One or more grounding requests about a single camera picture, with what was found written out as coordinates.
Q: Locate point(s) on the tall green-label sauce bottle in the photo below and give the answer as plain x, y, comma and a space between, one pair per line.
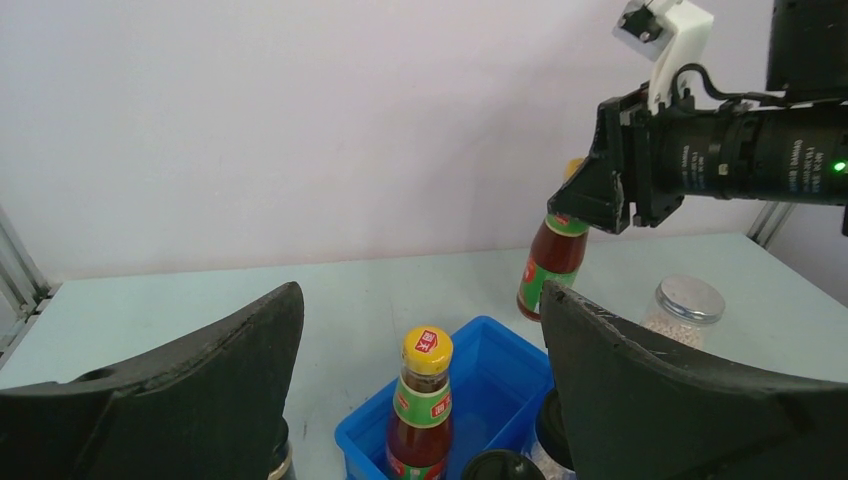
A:
556, 254

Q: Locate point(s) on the grey aluminium corner post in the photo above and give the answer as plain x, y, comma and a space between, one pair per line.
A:
24, 288

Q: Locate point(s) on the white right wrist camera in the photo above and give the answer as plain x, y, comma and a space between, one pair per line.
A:
669, 33

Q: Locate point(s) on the short yellow-cap sauce bottle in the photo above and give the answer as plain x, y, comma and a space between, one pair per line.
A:
420, 427

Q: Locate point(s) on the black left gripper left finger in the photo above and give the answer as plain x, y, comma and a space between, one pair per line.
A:
204, 406

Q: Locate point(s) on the black-lid spout jar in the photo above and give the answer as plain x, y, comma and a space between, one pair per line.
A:
547, 445
501, 464

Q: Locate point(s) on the blue divided plastic bin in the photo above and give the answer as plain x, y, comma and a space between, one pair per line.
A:
499, 381

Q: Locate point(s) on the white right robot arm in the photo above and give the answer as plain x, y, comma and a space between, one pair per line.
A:
800, 147

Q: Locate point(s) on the black spice shaker front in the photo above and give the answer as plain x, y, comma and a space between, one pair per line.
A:
281, 465

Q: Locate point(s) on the black-lid spout jar front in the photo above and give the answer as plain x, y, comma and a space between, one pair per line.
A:
501, 464

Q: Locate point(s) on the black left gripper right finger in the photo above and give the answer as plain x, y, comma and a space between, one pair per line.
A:
638, 405

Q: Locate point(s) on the peppercorn jar blue label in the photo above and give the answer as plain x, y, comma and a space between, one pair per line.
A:
684, 308

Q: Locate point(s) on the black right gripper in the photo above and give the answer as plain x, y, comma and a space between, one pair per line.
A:
640, 166

